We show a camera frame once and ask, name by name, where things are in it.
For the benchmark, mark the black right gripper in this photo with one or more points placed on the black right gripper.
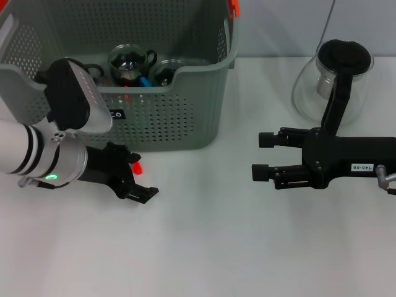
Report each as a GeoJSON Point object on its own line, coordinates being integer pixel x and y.
{"type": "Point", "coordinates": [340, 151]}

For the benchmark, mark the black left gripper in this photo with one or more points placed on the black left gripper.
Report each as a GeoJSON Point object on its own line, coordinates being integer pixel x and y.
{"type": "Point", "coordinates": [105, 167]}

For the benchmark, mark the small red toy brick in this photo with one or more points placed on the small red toy brick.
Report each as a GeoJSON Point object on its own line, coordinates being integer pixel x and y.
{"type": "Point", "coordinates": [138, 168]}

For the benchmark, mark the blue toy brick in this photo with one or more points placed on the blue toy brick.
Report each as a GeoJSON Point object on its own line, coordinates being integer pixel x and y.
{"type": "Point", "coordinates": [144, 82]}

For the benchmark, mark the glass teacup black sleeve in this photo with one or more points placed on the glass teacup black sleeve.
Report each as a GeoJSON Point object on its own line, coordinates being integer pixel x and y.
{"type": "Point", "coordinates": [164, 74]}
{"type": "Point", "coordinates": [128, 66]}

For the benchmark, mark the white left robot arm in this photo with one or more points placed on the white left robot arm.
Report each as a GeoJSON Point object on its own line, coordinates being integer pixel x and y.
{"type": "Point", "coordinates": [31, 151]}

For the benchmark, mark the grey perforated storage bin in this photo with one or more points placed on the grey perforated storage bin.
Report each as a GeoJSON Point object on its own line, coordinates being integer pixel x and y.
{"type": "Point", "coordinates": [170, 123]}

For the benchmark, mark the dark clay teapot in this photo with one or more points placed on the dark clay teapot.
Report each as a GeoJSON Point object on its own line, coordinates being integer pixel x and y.
{"type": "Point", "coordinates": [92, 69]}

